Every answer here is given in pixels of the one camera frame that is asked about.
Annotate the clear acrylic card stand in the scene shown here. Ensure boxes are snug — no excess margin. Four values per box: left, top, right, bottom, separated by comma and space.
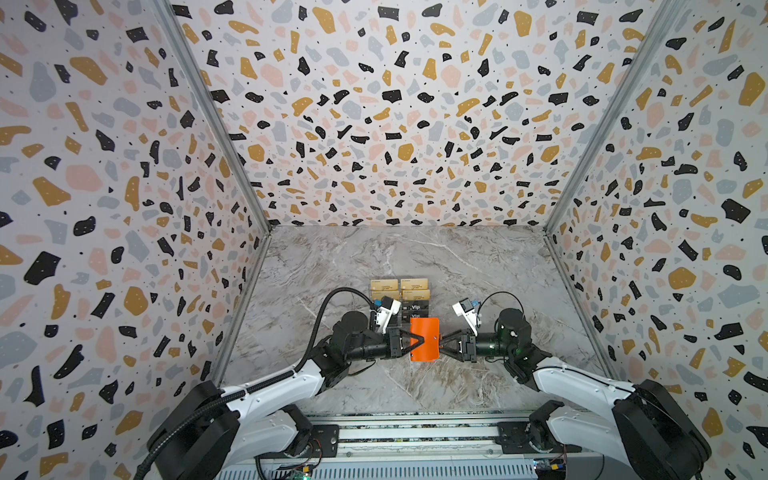
370, 278, 431, 331

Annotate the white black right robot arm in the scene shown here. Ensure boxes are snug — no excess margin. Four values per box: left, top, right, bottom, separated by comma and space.
439, 299, 712, 479

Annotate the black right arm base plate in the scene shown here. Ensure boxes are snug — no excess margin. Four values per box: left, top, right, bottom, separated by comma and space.
495, 421, 582, 454

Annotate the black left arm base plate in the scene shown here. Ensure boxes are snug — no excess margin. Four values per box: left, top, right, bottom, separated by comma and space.
262, 424, 340, 461

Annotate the aluminium corner post left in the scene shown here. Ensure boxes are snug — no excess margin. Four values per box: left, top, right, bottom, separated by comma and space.
151, 0, 271, 235

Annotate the thin black right camera cable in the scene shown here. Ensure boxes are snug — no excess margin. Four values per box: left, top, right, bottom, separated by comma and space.
473, 290, 526, 319

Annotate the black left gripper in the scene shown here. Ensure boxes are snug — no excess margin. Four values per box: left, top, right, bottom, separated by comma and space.
348, 328, 427, 364

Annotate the aluminium corner post right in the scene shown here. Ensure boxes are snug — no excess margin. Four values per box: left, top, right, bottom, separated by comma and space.
544, 0, 686, 236

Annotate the circuit board right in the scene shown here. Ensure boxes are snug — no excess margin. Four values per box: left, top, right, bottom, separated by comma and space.
533, 459, 567, 480

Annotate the aluminium corner post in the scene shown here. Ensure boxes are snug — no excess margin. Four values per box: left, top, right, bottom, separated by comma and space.
151, 0, 271, 235
544, 0, 686, 236

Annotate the gold card back left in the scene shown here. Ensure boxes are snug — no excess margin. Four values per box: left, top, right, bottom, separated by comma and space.
370, 279, 400, 291

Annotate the orange card holder wallet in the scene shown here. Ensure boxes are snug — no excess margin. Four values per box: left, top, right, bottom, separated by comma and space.
410, 318, 440, 363

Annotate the gold card middle left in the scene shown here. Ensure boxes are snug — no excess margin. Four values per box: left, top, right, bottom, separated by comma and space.
370, 290, 401, 301

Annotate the green circuit board left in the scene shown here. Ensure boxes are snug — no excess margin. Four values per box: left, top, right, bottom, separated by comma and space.
283, 466, 313, 480

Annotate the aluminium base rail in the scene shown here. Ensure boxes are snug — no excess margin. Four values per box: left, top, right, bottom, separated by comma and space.
219, 410, 635, 479

